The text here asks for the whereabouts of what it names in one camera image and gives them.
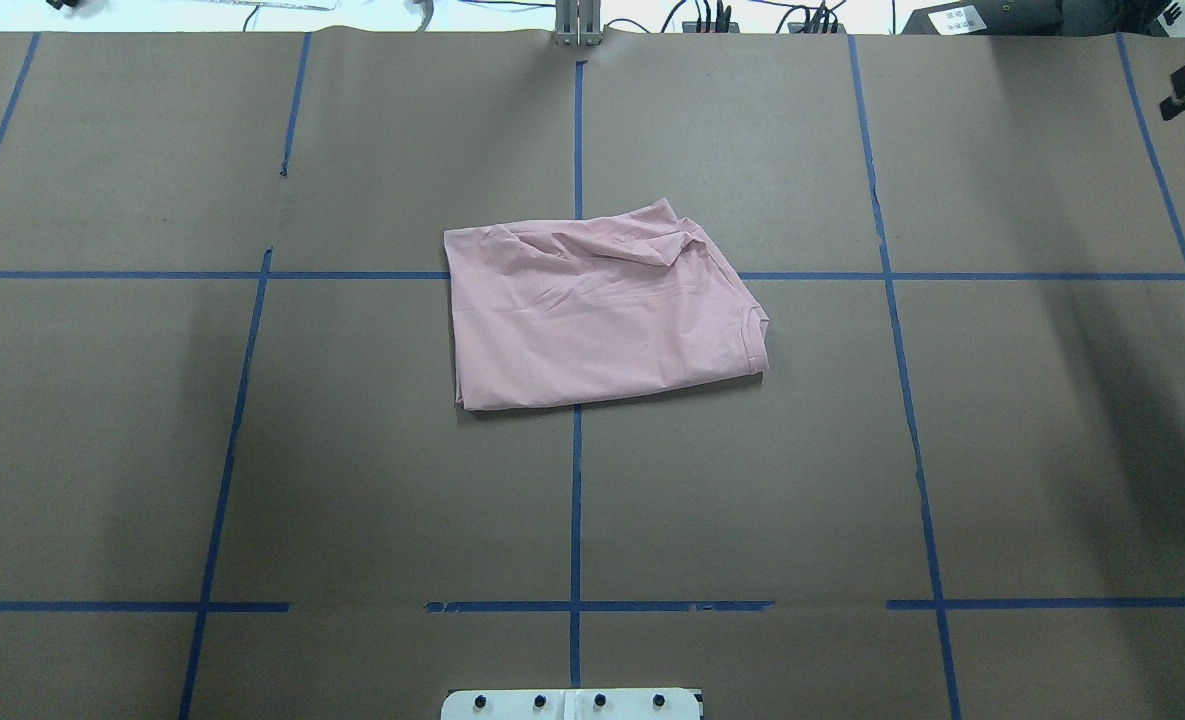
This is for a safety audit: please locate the pink snoopy t-shirt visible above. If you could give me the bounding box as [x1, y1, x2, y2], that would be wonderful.
[444, 199, 770, 413]

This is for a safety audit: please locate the black box with label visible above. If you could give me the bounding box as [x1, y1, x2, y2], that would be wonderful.
[899, 1, 1063, 36]

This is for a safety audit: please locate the aluminium frame post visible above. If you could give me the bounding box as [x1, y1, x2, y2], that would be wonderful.
[552, 0, 604, 47]

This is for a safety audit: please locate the white pedestal column base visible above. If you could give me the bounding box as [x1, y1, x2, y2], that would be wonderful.
[440, 687, 705, 719]

